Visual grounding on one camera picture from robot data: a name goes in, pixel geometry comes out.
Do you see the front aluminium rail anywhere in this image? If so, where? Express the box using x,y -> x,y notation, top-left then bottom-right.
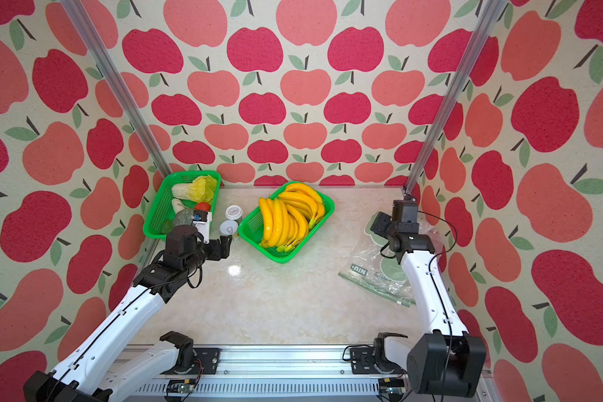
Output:
69,344 -> 504,402

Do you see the napa cabbage toy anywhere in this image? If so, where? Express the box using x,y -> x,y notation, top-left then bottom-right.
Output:
171,175 -> 218,204

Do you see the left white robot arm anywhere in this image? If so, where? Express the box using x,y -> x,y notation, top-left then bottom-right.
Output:
23,225 -> 233,401

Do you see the aluminium frame post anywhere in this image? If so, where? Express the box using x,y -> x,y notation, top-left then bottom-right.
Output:
60,0 -> 174,177
402,0 -> 508,199

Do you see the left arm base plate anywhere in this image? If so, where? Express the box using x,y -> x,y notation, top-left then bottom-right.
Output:
162,347 -> 221,375

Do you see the red tomato toy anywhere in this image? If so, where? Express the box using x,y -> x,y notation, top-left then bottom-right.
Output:
194,202 -> 211,212

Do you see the right aluminium frame post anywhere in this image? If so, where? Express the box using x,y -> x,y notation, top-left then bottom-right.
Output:
402,0 -> 508,199

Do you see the empty green plastic basket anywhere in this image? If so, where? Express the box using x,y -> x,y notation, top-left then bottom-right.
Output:
239,182 -> 335,264

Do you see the yellow banana bunch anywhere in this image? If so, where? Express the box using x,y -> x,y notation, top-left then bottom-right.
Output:
277,183 -> 326,229
259,199 -> 297,253

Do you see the left aluminium frame post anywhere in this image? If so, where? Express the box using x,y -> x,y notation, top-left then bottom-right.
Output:
60,0 -> 174,177

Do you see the green netted melon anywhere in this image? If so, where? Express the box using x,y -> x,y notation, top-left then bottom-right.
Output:
173,209 -> 194,227

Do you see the white lidded cup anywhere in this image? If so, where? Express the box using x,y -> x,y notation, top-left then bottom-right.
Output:
224,204 -> 244,222

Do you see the zip bag of bananas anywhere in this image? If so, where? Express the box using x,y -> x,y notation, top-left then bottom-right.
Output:
364,214 -> 444,251
338,244 -> 415,308

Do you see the green pepper toy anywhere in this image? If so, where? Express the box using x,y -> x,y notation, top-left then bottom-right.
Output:
161,219 -> 174,235

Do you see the green basket with vegetables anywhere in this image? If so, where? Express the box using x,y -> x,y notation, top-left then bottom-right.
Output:
143,170 -> 221,240

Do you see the pull-tab tin can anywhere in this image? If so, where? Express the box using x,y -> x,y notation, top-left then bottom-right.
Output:
219,219 -> 239,237

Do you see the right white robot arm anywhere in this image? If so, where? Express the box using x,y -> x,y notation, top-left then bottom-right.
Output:
371,212 -> 487,398

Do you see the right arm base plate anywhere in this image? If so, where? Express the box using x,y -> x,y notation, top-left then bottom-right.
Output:
342,344 -> 400,375

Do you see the white mushroom toy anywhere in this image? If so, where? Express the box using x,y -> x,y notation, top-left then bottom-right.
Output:
171,199 -> 186,214

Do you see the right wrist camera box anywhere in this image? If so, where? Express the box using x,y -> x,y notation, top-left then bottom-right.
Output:
391,196 -> 418,224

